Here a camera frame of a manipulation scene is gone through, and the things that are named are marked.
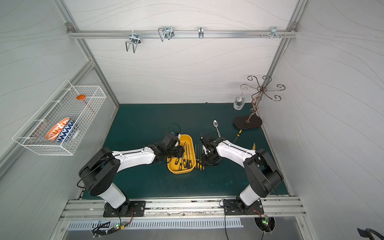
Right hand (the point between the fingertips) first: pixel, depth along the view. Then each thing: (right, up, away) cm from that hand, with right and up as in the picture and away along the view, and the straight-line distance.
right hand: (206, 163), depth 87 cm
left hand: (-13, +7, +2) cm, 15 cm away
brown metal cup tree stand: (+35, +25, +20) cm, 47 cm away
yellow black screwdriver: (+23, +15, +14) cm, 31 cm away
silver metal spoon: (+9, +23, +20) cm, 31 cm away
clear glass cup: (+22, +37, +8) cm, 44 cm away
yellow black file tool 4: (-5, +1, +3) cm, 5 cm away
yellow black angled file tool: (-3, -1, 0) cm, 3 cm away
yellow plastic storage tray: (-11, 0, +1) cm, 11 cm away
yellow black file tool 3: (-15, -3, -1) cm, 16 cm away
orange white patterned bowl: (-67, +20, -25) cm, 75 cm away
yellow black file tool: (-9, 0, +1) cm, 9 cm away
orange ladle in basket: (-67, +38, -9) cm, 78 cm away
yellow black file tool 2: (-13, +1, +2) cm, 13 cm away
